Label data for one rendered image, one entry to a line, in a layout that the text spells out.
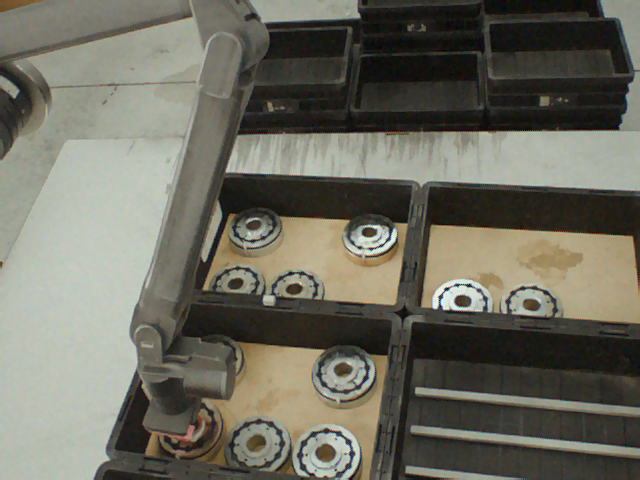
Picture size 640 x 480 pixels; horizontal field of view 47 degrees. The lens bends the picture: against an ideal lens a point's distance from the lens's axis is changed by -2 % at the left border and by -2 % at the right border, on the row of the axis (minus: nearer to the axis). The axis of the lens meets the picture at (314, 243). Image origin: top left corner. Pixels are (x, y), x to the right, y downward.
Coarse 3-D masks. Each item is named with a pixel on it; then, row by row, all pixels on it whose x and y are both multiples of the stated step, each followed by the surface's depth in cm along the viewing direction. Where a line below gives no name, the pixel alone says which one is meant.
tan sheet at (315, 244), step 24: (288, 240) 144; (312, 240) 143; (336, 240) 142; (216, 264) 142; (264, 264) 140; (288, 264) 140; (312, 264) 139; (336, 264) 138; (384, 264) 137; (336, 288) 135; (360, 288) 134; (384, 288) 133
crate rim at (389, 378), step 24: (288, 312) 120; (312, 312) 119; (336, 312) 119; (360, 312) 118; (384, 312) 117; (384, 384) 109; (384, 408) 106; (120, 432) 109; (384, 432) 104; (120, 456) 106; (144, 456) 106
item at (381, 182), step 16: (240, 176) 143; (256, 176) 142; (272, 176) 142; (288, 176) 141; (304, 176) 141; (320, 176) 140; (336, 176) 139; (416, 192) 134; (416, 208) 132; (400, 272) 122; (400, 288) 120; (304, 304) 120; (320, 304) 120; (336, 304) 120; (352, 304) 120; (368, 304) 119; (384, 304) 118; (400, 304) 118
